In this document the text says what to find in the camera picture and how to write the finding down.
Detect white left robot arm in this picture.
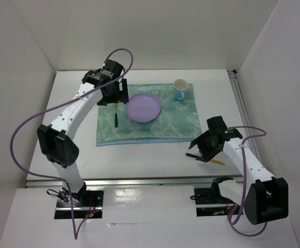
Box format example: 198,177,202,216
37,66,128,206

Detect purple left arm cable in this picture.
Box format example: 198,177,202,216
9,48,134,240

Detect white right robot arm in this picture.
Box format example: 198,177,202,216
189,127,289,225

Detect gold fork dark handle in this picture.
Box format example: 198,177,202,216
114,103,118,128

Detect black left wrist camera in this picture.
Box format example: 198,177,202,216
101,59,125,79

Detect aluminium frame rail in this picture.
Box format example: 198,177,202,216
227,70,261,160
25,174,244,189

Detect lavender plastic plate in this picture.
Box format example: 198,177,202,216
125,93,161,122

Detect aluminium right frame rail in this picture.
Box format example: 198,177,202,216
227,70,261,160

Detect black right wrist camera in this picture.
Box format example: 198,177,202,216
206,116,228,133

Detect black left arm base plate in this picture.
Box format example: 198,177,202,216
54,190,104,220

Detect light blue ceramic mug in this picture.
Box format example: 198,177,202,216
173,79,189,101

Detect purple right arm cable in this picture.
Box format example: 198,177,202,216
227,126,268,237

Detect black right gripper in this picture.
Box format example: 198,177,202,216
190,130,221,163

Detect aluminium front frame rail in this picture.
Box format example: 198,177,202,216
25,174,244,189

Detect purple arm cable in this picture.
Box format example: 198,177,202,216
227,126,268,237
9,48,134,240

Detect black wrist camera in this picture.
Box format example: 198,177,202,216
206,116,228,133
101,59,125,79

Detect gold knife dark handle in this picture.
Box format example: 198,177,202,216
185,153,225,165

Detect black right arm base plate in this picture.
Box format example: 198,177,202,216
190,188,235,217

